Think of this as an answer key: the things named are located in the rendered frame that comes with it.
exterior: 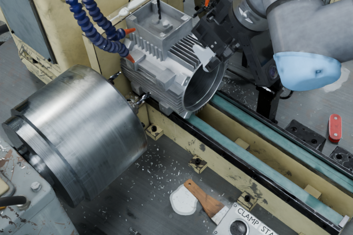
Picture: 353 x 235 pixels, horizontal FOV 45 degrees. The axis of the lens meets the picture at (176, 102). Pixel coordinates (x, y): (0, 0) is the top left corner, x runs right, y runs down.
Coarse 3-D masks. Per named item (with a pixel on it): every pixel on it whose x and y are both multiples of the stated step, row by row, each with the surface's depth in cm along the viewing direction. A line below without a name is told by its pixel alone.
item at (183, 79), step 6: (126, 42) 102; (132, 42) 102; (132, 48) 103; (180, 72) 94; (180, 78) 94; (186, 78) 94; (180, 84) 94; (186, 84) 95; (222, 84) 110; (186, 114) 103
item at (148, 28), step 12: (156, 0) 103; (144, 12) 103; (156, 12) 104; (168, 12) 103; (180, 12) 99; (132, 24) 98; (144, 24) 102; (156, 24) 100; (168, 24) 98; (180, 24) 101; (132, 36) 102; (144, 36) 98; (156, 36) 94; (168, 36) 95; (180, 36) 98; (144, 48) 101; (156, 48) 97; (168, 48) 97
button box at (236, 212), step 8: (232, 208) 75; (240, 208) 75; (224, 216) 75; (232, 216) 75; (240, 216) 74; (248, 216) 74; (224, 224) 75; (248, 224) 74; (256, 224) 73; (264, 224) 73; (216, 232) 75; (224, 232) 74; (248, 232) 73; (256, 232) 73; (264, 232) 72; (272, 232) 72
